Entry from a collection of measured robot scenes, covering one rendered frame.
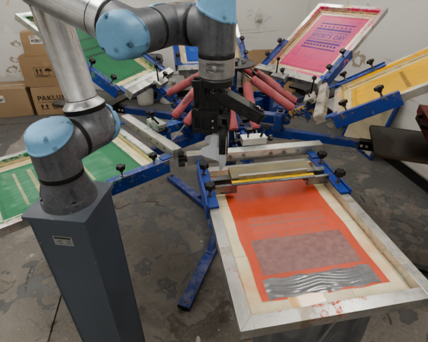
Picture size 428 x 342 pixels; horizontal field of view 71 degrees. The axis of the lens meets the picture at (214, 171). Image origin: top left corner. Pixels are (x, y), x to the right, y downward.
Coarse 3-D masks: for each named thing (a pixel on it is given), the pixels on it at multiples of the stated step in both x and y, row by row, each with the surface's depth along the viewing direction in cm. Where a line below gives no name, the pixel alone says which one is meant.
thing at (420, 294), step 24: (216, 168) 140; (336, 192) 126; (216, 216) 112; (360, 216) 112; (216, 240) 104; (384, 240) 102; (408, 264) 93; (240, 288) 86; (240, 312) 80; (288, 312) 80; (312, 312) 80; (336, 312) 80; (360, 312) 81; (384, 312) 83; (240, 336) 77
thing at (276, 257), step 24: (240, 192) 131; (264, 192) 131; (240, 216) 117; (240, 240) 107; (264, 240) 107; (288, 240) 107; (264, 264) 98; (288, 264) 98; (312, 264) 98; (264, 288) 90
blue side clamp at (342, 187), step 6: (324, 162) 141; (324, 168) 138; (330, 168) 137; (330, 180) 130; (342, 180) 128; (336, 186) 127; (342, 186) 127; (348, 186) 125; (342, 192) 123; (348, 192) 124
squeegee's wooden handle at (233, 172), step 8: (304, 160) 133; (232, 168) 127; (240, 168) 127; (248, 168) 127; (256, 168) 128; (264, 168) 128; (272, 168) 128; (280, 168) 128; (288, 168) 128; (296, 168) 128; (232, 176) 123
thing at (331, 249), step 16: (272, 192) 131; (288, 192) 131; (304, 192) 131; (288, 208) 121; (304, 208) 121; (320, 208) 121; (336, 224) 114; (304, 240) 107; (320, 240) 107; (336, 240) 107; (352, 240) 107; (320, 256) 100; (336, 256) 100; (352, 256) 100; (368, 256) 100
